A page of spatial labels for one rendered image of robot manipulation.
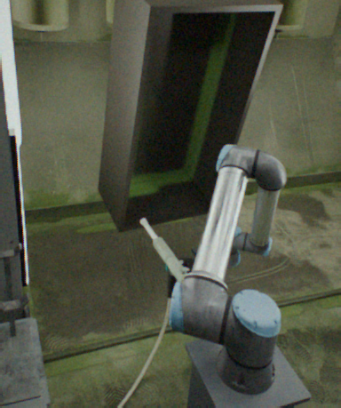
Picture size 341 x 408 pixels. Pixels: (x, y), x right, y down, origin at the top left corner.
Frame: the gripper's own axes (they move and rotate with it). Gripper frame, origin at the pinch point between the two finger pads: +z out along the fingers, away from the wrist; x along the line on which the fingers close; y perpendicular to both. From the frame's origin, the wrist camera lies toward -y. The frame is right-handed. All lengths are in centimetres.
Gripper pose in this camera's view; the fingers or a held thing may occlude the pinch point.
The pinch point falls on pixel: (170, 269)
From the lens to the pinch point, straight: 227.1
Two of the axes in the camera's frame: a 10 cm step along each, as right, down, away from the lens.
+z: -8.8, 1.4, -4.5
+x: -4.5, -4.9, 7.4
